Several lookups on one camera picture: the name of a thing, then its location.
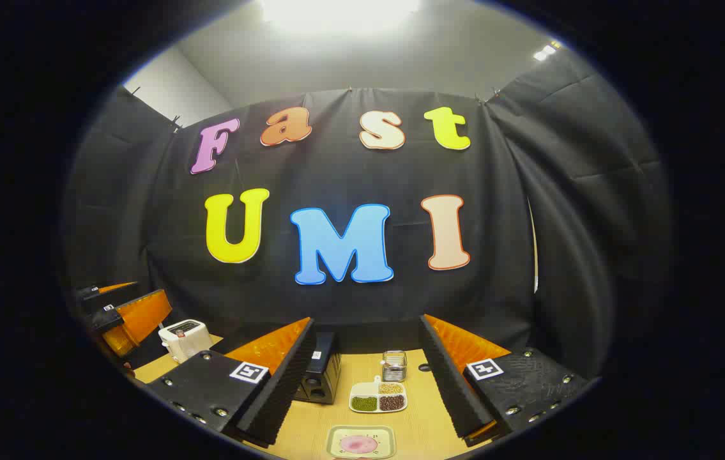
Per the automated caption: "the large ceiling light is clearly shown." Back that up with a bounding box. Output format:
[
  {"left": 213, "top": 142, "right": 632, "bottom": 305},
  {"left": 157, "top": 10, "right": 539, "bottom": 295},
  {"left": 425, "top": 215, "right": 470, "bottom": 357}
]
[{"left": 260, "top": 0, "right": 424, "bottom": 36}]

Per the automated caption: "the pink ham slice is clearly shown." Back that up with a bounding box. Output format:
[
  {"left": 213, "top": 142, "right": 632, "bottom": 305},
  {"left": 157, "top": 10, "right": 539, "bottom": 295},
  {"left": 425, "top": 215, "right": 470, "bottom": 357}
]
[{"left": 339, "top": 434, "right": 379, "bottom": 455}]

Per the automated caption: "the white toaster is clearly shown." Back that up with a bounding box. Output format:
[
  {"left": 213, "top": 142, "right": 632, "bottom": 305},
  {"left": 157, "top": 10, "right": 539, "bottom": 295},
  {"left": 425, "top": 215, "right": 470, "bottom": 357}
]
[{"left": 158, "top": 319, "right": 213, "bottom": 364}]

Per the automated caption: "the metal wire holder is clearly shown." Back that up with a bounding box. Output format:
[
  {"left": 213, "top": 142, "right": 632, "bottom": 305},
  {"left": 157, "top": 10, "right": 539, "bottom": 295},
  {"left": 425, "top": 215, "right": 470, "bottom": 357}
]
[{"left": 381, "top": 350, "right": 408, "bottom": 383}]

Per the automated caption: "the cream square plate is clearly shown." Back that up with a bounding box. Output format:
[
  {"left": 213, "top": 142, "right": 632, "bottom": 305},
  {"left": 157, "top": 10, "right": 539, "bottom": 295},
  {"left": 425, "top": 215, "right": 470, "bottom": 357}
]
[{"left": 326, "top": 425, "right": 397, "bottom": 460}]

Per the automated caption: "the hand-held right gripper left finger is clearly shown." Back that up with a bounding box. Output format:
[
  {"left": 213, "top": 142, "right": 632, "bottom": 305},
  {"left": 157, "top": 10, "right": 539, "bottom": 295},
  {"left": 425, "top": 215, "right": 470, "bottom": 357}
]
[{"left": 145, "top": 317, "right": 317, "bottom": 448}]

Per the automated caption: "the white divided plate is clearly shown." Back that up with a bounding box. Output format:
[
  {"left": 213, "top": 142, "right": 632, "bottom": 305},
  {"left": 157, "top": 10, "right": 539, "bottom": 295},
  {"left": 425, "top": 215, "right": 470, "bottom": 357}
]
[{"left": 348, "top": 376, "right": 409, "bottom": 414}]

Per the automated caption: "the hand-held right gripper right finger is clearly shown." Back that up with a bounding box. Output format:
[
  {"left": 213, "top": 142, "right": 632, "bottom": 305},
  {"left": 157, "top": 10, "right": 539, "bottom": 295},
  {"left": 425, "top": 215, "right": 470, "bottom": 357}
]
[{"left": 418, "top": 313, "right": 593, "bottom": 448}]

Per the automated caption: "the black electric oven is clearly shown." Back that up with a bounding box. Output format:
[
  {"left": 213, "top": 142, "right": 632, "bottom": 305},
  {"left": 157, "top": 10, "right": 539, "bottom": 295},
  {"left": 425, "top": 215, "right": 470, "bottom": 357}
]
[{"left": 294, "top": 331, "right": 342, "bottom": 404}]

